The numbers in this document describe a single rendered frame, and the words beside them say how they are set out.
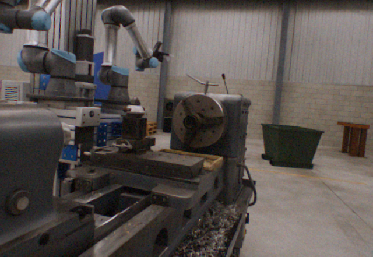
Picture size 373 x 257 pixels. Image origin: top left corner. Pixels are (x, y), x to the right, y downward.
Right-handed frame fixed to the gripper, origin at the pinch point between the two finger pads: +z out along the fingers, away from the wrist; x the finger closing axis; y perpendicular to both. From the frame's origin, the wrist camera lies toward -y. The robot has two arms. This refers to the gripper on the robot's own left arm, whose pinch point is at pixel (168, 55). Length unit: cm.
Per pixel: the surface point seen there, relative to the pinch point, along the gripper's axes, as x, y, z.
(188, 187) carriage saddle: 124, 52, -97
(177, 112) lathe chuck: 66, 38, -46
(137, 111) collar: 95, 32, -99
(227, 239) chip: 120, 87, -55
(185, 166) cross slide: 121, 46, -96
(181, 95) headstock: 54, 28, -32
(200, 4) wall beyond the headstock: -647, -306, 731
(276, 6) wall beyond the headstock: -375, -334, 882
